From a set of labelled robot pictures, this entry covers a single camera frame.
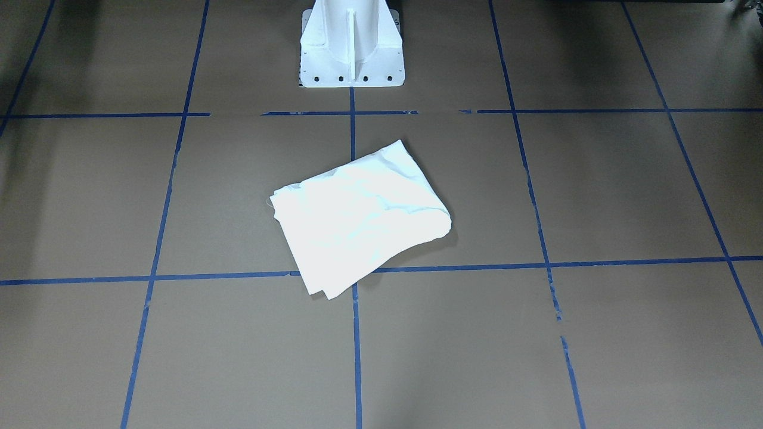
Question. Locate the cream long sleeve cat shirt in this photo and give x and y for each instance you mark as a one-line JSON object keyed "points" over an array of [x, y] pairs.
{"points": [[344, 224]]}

